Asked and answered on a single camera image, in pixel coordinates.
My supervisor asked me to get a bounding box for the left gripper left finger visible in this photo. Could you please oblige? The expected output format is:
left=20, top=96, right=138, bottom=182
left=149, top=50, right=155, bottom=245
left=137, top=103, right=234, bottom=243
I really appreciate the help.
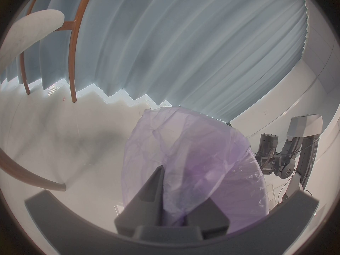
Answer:
left=114, top=165, right=166, bottom=238

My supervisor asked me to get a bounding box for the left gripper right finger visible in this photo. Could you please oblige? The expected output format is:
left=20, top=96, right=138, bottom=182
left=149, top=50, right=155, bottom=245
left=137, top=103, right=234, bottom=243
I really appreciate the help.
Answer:
left=186, top=197, right=230, bottom=235

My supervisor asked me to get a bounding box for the purple plastic bag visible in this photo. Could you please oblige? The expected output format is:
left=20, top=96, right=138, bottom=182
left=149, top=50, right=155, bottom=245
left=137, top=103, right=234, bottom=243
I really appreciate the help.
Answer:
left=121, top=106, right=269, bottom=234

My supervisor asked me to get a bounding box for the blue-grey curtain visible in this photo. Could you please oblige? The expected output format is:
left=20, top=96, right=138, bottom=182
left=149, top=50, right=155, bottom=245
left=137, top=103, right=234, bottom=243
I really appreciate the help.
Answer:
left=0, top=0, right=311, bottom=123

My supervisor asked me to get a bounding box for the white cushioned wooden chair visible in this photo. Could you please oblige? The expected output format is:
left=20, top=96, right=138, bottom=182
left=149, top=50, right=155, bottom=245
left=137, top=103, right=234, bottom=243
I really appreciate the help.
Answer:
left=0, top=0, right=99, bottom=193

